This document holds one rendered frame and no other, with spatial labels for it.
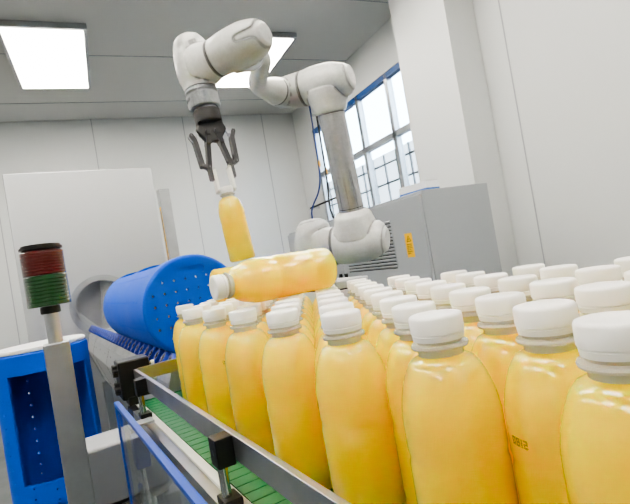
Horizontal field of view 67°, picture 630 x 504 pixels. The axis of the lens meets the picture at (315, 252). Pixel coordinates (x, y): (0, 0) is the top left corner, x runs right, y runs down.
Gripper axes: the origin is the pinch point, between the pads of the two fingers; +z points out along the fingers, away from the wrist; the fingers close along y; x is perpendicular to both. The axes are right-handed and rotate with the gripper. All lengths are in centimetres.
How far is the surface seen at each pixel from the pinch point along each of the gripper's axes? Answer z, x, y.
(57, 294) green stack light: 23, 42, 44
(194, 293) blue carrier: 28.4, -7.8, 14.0
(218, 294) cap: 30, 56, 22
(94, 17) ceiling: -210, -272, -10
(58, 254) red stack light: 17, 41, 42
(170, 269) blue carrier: 20.4, -6.9, 18.8
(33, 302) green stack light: 23, 42, 47
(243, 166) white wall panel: -131, -521, -189
